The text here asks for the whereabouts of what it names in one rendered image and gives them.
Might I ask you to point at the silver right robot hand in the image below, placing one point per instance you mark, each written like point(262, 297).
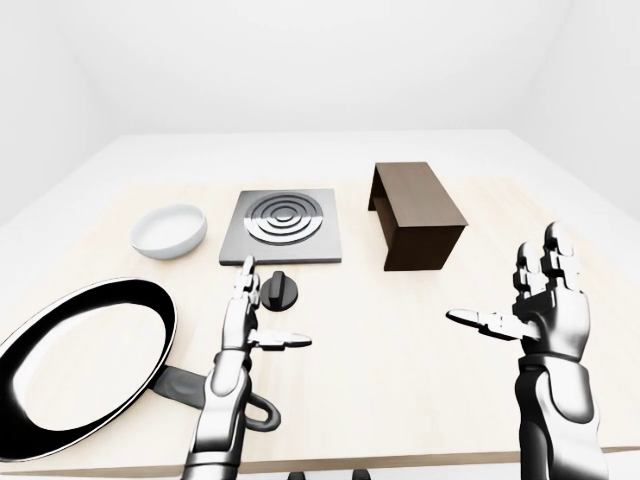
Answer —
point(555, 320)

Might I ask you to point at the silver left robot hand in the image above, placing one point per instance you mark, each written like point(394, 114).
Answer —
point(236, 320)

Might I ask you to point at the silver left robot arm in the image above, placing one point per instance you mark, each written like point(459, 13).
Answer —
point(220, 415)

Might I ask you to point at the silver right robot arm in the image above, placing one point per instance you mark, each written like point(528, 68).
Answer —
point(560, 425)

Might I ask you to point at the round black stove knob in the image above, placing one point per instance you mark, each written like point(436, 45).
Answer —
point(279, 292)

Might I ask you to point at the flat grey stove plate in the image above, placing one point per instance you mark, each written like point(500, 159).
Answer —
point(282, 227)

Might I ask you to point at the white ceramic bowl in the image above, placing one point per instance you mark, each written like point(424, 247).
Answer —
point(169, 232)

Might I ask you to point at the black frying pan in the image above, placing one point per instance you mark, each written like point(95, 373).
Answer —
point(85, 360)

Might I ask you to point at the small dark shape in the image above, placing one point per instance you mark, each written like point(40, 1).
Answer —
point(359, 475)
point(297, 476)

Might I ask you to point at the dark brown wooden stand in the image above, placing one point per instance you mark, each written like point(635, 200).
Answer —
point(420, 220)

